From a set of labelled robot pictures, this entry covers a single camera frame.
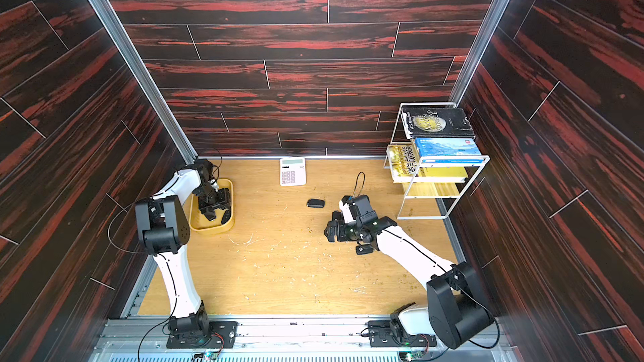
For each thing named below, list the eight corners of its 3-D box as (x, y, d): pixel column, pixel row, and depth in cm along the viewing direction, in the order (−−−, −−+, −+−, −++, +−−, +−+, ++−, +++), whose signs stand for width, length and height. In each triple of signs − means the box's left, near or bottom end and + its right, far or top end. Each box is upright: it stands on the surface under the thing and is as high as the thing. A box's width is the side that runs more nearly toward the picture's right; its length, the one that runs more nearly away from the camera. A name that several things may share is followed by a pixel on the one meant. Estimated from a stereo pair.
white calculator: (277, 185, 112) (276, 181, 110) (281, 161, 122) (280, 157, 120) (305, 185, 112) (304, 180, 110) (306, 161, 122) (306, 157, 120)
